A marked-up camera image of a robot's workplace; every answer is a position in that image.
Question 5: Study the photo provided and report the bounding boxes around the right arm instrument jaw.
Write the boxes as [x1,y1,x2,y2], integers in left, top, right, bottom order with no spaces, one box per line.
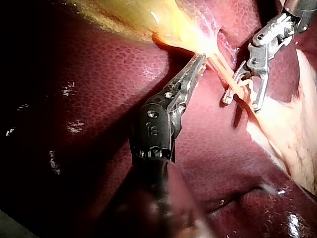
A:
[252,70,270,114]
[222,60,251,104]

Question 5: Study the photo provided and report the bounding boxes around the right arm instrument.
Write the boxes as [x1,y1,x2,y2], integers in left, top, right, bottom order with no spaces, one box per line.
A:
[247,13,296,77]

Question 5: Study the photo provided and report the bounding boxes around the white clip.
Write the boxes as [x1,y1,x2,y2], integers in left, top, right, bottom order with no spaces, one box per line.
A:
[238,76,259,110]

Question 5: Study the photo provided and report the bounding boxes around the left arm instrument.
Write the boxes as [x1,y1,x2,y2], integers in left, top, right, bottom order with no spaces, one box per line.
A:
[129,82,187,164]

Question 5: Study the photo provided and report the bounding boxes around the thin tube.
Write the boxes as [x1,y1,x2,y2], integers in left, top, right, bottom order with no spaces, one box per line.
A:
[214,48,236,76]
[207,58,250,100]

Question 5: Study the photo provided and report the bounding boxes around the gallbladder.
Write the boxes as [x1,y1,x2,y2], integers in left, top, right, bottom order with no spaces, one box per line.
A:
[68,0,220,59]

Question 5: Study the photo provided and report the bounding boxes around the dark red liver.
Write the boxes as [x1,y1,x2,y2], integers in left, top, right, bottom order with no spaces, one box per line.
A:
[0,0,317,238]

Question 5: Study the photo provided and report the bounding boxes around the left arm instrument jaw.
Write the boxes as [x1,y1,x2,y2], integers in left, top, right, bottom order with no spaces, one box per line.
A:
[170,53,207,89]
[179,60,208,107]

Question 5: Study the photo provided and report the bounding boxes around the pale fatty tissue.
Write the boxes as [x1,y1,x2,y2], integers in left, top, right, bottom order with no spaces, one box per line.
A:
[244,48,317,198]

